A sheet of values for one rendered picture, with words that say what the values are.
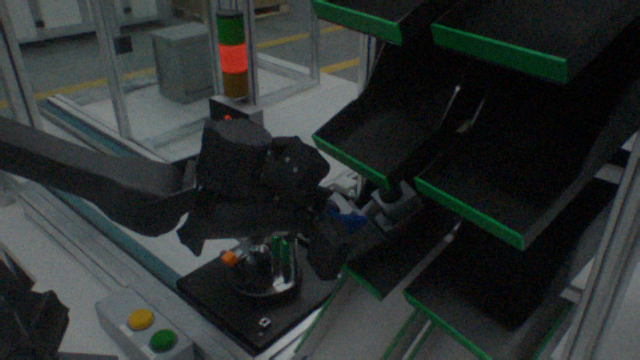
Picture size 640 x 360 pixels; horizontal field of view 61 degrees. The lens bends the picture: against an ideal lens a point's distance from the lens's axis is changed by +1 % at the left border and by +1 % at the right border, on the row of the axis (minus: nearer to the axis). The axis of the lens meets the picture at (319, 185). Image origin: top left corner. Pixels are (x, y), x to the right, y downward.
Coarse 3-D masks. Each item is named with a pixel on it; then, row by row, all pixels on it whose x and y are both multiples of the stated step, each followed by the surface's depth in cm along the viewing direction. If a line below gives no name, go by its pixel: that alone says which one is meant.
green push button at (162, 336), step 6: (162, 330) 91; (168, 330) 91; (156, 336) 90; (162, 336) 90; (168, 336) 90; (174, 336) 90; (150, 342) 89; (156, 342) 89; (162, 342) 89; (168, 342) 89; (174, 342) 90; (156, 348) 88; (162, 348) 88
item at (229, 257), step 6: (228, 252) 92; (234, 252) 94; (240, 252) 94; (222, 258) 92; (228, 258) 92; (234, 258) 92; (228, 264) 92; (234, 264) 93; (234, 270) 94; (240, 270) 95; (240, 276) 95
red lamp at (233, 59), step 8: (224, 48) 99; (232, 48) 98; (240, 48) 99; (224, 56) 99; (232, 56) 99; (240, 56) 100; (224, 64) 100; (232, 64) 100; (240, 64) 100; (232, 72) 101
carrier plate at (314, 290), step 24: (216, 264) 106; (192, 288) 100; (216, 288) 100; (312, 288) 100; (216, 312) 95; (240, 312) 95; (264, 312) 95; (288, 312) 95; (240, 336) 91; (264, 336) 90
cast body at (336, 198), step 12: (336, 192) 67; (324, 204) 66; (336, 204) 65; (348, 204) 65; (372, 204) 68; (372, 216) 69; (360, 228) 67; (372, 228) 68; (360, 240) 68; (348, 252) 68
